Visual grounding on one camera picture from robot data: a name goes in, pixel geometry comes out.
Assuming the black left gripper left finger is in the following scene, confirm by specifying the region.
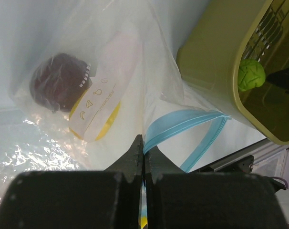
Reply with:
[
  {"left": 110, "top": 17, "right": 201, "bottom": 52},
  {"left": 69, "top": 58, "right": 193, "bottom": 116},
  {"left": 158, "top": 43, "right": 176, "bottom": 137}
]
[{"left": 104, "top": 135, "right": 143, "bottom": 183}]

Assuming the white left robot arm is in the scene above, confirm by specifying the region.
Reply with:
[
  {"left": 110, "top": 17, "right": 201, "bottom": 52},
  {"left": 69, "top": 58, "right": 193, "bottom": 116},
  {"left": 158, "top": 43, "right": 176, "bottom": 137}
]
[{"left": 107, "top": 136, "right": 289, "bottom": 229}]

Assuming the aluminium frame rail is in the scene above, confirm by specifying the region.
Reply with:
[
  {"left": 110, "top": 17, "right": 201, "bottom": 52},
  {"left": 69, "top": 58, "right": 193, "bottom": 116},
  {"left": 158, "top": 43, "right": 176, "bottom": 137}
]
[{"left": 196, "top": 138, "right": 289, "bottom": 173}]

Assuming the olive green plastic bin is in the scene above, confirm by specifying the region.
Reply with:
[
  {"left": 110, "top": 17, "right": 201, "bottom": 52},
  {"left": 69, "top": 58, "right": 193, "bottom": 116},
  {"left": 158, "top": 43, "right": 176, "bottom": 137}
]
[{"left": 176, "top": 0, "right": 289, "bottom": 145}]

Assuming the red apple toy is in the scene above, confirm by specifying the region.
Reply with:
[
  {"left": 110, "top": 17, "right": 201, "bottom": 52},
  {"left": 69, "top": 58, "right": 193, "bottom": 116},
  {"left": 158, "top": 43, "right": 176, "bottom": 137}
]
[{"left": 30, "top": 53, "right": 92, "bottom": 113}]

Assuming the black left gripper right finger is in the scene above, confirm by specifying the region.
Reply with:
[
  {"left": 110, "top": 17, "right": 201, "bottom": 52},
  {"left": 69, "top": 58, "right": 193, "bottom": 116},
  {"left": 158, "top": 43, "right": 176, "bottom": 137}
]
[{"left": 144, "top": 146, "right": 185, "bottom": 185}]

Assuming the clear bag blue zipper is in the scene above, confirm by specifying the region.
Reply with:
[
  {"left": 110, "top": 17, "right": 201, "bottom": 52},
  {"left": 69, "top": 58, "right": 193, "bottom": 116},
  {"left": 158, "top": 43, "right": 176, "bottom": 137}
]
[{"left": 0, "top": 0, "right": 233, "bottom": 229}]

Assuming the green lime toy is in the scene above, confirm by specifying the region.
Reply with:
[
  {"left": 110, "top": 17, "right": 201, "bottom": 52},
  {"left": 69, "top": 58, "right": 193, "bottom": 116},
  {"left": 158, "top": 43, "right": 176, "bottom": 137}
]
[{"left": 237, "top": 59, "right": 266, "bottom": 92}]

